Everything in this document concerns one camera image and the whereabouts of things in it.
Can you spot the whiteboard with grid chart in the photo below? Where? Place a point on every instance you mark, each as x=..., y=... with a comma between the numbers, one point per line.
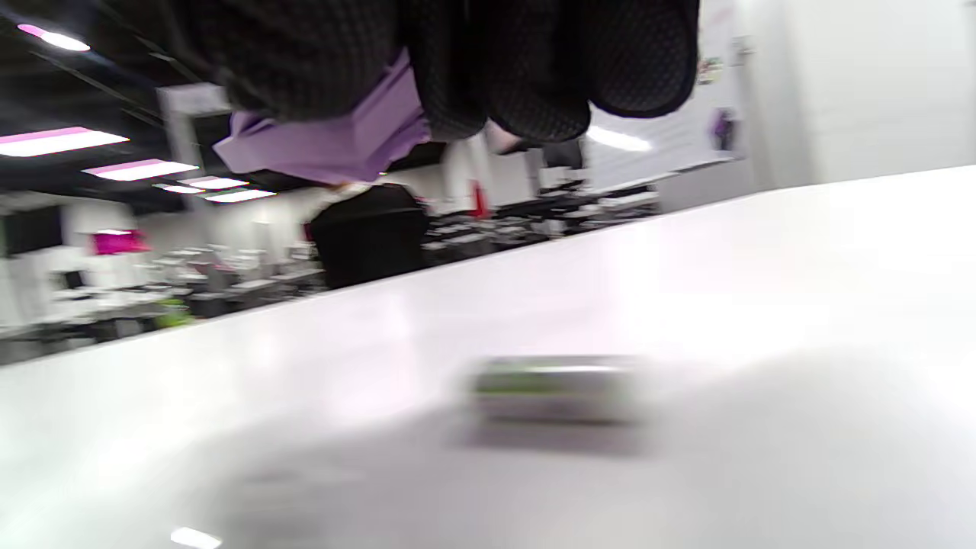
x=679, y=137

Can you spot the magenta sign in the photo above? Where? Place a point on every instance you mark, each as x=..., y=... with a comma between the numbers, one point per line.
x=120, y=242

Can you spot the purple sticky note pad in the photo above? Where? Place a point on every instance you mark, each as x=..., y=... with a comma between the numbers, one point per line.
x=328, y=149

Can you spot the purple whiteboard magnet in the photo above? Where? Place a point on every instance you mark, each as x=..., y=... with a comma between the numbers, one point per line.
x=723, y=128

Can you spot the white partition panel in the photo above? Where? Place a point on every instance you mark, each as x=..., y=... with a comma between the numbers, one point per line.
x=869, y=84

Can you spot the red chair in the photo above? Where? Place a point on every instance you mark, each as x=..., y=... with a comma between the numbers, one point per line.
x=479, y=200

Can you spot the green bottle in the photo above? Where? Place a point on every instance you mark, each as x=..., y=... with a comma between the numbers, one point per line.
x=175, y=314

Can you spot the ceiling light panel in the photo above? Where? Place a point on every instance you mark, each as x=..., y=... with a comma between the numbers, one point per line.
x=57, y=38
x=206, y=183
x=57, y=142
x=240, y=195
x=141, y=169

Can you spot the black office chair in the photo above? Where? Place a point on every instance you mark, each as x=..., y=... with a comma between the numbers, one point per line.
x=366, y=236

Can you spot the person's right hand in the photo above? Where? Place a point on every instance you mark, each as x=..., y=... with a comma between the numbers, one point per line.
x=534, y=61

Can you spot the green label lead case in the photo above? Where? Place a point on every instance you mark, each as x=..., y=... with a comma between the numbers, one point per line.
x=557, y=389

